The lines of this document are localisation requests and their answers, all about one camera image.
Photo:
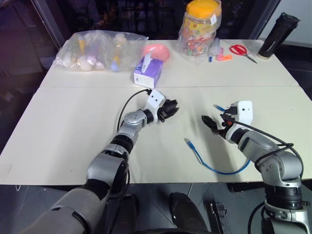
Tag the tall black bottle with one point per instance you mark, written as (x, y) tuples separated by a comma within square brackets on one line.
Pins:
[(275, 36)]

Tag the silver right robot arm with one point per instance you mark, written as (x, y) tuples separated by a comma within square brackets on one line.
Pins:
[(273, 156)]

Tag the blue and yellow toy hourglass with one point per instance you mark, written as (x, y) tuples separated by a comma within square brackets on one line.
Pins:
[(117, 52)]

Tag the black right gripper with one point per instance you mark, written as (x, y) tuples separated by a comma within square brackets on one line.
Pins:
[(227, 122)]

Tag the clear plastic bag of toys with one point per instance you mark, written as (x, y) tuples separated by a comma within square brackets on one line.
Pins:
[(97, 52)]

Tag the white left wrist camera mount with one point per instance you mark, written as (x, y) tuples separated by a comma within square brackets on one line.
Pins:
[(156, 99)]

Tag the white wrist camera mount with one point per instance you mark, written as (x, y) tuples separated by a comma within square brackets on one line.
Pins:
[(245, 111), (156, 99)]

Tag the purple tissue box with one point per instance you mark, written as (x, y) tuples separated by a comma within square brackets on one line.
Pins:
[(148, 73)]

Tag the candy jar with orange lid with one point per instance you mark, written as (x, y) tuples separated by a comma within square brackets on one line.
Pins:
[(198, 29)]

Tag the small pink and orange toys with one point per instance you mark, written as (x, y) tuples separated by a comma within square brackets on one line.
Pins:
[(223, 58)]

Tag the pink plastic bowl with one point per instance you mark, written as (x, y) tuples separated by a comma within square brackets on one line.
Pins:
[(158, 51)]

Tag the flat black device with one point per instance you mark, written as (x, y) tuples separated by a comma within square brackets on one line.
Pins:
[(219, 217)]

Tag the dark rounded shape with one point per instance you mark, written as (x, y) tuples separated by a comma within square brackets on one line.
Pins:
[(185, 212)]

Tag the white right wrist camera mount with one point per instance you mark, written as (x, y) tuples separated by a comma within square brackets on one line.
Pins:
[(245, 111)]

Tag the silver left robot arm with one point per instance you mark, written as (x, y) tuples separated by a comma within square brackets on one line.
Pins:
[(104, 165)]

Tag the clear plastic bag around jar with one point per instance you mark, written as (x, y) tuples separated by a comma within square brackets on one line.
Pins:
[(195, 58)]

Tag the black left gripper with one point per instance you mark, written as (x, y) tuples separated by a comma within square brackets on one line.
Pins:
[(163, 114)]

